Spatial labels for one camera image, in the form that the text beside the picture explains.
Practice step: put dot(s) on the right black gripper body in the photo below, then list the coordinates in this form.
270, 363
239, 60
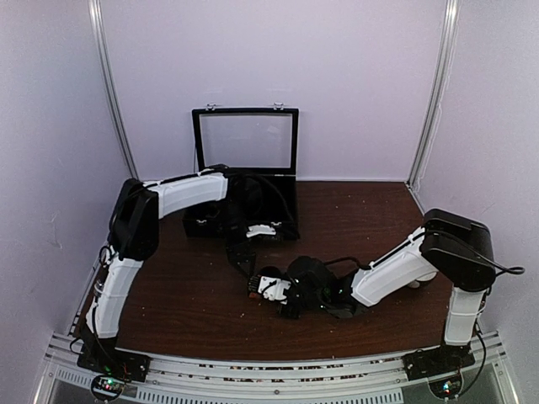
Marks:
315, 302

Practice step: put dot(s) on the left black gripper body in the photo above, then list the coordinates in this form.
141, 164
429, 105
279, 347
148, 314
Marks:
234, 214

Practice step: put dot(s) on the black red orange argyle sock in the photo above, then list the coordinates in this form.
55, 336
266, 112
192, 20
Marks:
254, 295

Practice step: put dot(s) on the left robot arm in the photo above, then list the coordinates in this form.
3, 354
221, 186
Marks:
134, 237

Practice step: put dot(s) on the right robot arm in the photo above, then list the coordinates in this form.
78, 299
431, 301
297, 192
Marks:
448, 244

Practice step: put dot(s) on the black display box with lid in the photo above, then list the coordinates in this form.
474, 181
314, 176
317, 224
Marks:
259, 145

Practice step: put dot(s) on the white and navy bowl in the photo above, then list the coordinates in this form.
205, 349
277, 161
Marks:
422, 281

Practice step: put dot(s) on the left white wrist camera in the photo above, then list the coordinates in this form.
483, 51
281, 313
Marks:
261, 231

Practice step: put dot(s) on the front aluminium rail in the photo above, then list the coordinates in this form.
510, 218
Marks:
377, 378

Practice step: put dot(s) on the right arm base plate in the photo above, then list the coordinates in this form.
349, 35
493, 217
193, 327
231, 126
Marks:
436, 361

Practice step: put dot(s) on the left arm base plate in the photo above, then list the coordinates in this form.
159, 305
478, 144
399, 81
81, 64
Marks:
120, 364

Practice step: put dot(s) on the left aluminium frame post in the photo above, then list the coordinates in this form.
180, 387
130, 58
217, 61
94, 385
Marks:
97, 24

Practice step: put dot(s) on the aluminium frame post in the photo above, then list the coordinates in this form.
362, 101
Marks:
97, 24
433, 111

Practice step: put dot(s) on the right aluminium frame post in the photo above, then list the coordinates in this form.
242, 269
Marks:
433, 111

